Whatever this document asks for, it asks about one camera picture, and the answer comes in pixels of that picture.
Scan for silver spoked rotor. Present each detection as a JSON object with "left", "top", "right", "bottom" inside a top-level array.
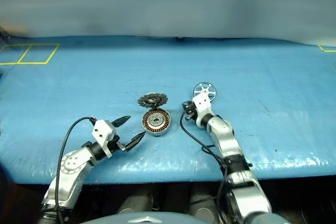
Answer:
[{"left": 193, "top": 81, "right": 218, "bottom": 103}]

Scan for grey robot torso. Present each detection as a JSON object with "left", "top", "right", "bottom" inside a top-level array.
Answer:
[{"left": 80, "top": 211, "right": 208, "bottom": 224}]

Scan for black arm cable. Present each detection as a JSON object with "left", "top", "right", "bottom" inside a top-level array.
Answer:
[
  {"left": 54, "top": 116, "right": 97, "bottom": 224},
  {"left": 179, "top": 108, "right": 229, "bottom": 224}
]

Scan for round metal motor housing lid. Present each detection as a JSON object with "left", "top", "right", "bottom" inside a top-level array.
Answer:
[{"left": 137, "top": 91, "right": 169, "bottom": 110}]

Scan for blue plastic table cover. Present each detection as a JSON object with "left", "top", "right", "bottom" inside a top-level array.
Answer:
[{"left": 0, "top": 35, "right": 336, "bottom": 185}]

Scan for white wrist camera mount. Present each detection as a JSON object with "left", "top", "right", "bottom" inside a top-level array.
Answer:
[
  {"left": 91, "top": 119, "right": 117, "bottom": 159},
  {"left": 192, "top": 93, "right": 213, "bottom": 126}
]

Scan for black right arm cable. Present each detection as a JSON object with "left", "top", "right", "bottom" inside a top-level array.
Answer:
[{"left": 179, "top": 108, "right": 229, "bottom": 224}]

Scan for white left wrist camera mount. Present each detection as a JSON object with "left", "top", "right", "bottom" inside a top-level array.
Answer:
[{"left": 91, "top": 119, "right": 117, "bottom": 159}]

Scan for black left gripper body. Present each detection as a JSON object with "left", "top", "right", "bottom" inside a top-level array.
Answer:
[{"left": 106, "top": 134, "right": 127, "bottom": 154}]

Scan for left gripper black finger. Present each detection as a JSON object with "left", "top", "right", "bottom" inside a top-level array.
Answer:
[
  {"left": 110, "top": 115, "right": 132, "bottom": 129},
  {"left": 123, "top": 131, "right": 147, "bottom": 153}
]

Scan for round motor housing copper windings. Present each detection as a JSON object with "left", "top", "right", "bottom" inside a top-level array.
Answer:
[{"left": 140, "top": 109, "right": 173, "bottom": 138}]

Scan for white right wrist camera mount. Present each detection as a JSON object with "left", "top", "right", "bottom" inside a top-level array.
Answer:
[{"left": 192, "top": 93, "right": 213, "bottom": 126}]

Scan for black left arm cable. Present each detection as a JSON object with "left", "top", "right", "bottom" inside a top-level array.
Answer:
[{"left": 54, "top": 116, "right": 97, "bottom": 224}]

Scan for yellow tape double rectangle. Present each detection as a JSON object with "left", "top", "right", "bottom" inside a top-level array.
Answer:
[{"left": 0, "top": 43, "right": 61, "bottom": 66}]

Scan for dark grey rounded shape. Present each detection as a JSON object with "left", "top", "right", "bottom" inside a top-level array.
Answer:
[
  {"left": 188, "top": 191, "right": 220, "bottom": 222},
  {"left": 116, "top": 191, "right": 153, "bottom": 216}
]

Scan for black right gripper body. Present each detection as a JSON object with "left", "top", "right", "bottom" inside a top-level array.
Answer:
[{"left": 182, "top": 100, "right": 198, "bottom": 122}]

